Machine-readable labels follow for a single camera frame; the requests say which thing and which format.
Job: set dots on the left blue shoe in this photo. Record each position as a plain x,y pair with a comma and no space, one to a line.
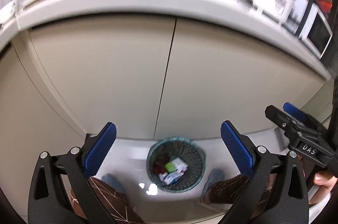
111,180

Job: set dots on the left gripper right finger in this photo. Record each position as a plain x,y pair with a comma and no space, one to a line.
240,148

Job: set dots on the right cabinet door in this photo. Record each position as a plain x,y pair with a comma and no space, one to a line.
216,74

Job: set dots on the left cabinet door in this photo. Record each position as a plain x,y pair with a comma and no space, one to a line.
98,69

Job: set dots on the right hand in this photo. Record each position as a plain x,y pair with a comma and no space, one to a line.
326,182

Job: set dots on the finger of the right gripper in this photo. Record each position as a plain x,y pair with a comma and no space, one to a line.
281,119
295,112

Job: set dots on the right blue shoe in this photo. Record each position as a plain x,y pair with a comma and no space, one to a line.
216,175

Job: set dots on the white microwave oven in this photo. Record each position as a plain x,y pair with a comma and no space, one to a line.
316,33

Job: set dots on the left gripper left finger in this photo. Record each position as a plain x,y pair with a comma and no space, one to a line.
96,148

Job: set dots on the blue shoe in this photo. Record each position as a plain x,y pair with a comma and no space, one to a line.
216,175
111,180

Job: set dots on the black mesh trash bin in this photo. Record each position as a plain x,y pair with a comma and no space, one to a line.
175,164

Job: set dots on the cabinet door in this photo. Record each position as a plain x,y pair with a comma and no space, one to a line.
98,69
216,74

